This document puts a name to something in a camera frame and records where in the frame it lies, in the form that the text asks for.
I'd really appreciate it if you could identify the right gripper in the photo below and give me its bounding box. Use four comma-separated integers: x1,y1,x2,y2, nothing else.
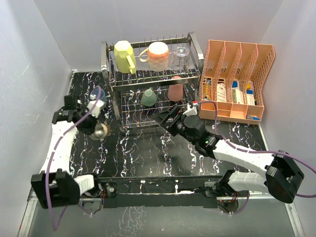
152,105,197,146

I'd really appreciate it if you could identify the cream and brown cup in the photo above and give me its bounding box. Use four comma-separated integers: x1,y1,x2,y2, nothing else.
90,123,111,140

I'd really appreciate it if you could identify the green ceramic cup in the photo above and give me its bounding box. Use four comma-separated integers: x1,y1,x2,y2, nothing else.
141,88,157,107

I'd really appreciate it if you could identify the pink plastic cup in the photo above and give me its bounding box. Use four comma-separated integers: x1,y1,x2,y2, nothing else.
168,84,183,102

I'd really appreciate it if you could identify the blue plastic cup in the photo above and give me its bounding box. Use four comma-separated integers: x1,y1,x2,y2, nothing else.
89,88,107,110

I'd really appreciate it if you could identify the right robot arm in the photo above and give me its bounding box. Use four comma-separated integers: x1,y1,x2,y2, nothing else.
152,105,304,203

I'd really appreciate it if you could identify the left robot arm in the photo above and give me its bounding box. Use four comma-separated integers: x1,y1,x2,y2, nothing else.
31,95,107,209

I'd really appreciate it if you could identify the metal two-tier dish rack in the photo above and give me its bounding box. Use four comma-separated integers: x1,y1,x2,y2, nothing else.
101,32,204,133

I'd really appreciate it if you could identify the yellow patterned box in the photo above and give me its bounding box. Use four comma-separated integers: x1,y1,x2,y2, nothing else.
202,79,212,100

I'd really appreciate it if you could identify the pink and cream mug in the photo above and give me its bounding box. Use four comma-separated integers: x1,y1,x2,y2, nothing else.
139,41,169,72

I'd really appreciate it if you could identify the white red box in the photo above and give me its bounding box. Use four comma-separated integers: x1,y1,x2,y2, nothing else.
216,83,227,102

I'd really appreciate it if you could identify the clear glass cup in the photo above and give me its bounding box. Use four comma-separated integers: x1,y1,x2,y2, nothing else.
170,45,191,74

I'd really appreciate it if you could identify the yellow-green faceted mug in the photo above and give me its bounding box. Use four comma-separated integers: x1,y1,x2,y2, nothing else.
114,40,136,75

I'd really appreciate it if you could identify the white green box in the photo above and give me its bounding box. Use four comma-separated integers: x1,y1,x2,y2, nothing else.
232,88,244,104

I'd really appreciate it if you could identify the orange plastic file organizer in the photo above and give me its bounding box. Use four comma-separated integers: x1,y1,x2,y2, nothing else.
199,40,276,124

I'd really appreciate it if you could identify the blue small item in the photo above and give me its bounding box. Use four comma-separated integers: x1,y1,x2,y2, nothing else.
246,115,260,121

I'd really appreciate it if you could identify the blue white box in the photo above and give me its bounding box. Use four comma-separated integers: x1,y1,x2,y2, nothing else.
246,81,255,105

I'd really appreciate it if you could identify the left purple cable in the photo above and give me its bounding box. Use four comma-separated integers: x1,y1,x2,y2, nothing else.
45,86,102,232

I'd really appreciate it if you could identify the purple cable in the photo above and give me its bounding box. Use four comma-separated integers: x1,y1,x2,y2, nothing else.
194,100,316,218
45,86,102,232

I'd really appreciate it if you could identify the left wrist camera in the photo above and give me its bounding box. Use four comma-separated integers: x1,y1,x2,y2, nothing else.
86,94,107,118

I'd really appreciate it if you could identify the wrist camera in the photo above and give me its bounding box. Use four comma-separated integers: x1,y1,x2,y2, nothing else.
86,94,107,118
183,101,198,116

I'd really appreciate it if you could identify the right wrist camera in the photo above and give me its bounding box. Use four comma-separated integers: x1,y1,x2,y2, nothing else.
183,101,198,116

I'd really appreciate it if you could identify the aluminium frame rail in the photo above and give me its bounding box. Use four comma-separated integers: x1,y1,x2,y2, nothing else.
18,193,305,237

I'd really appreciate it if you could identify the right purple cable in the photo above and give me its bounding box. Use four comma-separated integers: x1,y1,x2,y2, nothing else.
194,100,316,218

